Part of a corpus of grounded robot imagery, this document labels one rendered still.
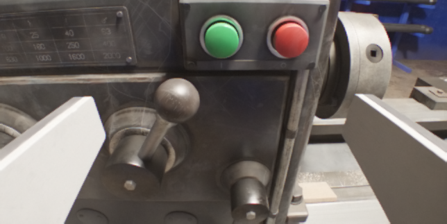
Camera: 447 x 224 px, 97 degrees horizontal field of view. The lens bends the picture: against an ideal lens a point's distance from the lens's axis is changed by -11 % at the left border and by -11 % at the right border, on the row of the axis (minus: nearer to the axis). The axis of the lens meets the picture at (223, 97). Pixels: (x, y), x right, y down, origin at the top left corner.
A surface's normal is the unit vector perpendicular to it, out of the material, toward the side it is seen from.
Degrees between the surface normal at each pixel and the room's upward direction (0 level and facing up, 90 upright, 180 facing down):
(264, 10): 90
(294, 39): 90
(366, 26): 29
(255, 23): 90
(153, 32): 90
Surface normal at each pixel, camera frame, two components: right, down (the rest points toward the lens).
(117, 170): 0.02, 0.51
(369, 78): 0.02, 0.29
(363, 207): 0.01, -0.40
